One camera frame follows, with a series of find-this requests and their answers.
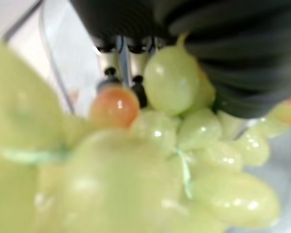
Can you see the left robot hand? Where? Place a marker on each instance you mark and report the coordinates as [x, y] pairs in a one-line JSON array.
[[232, 48]]

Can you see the green grape bunch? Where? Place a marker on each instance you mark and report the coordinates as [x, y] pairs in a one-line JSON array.
[[126, 174]]

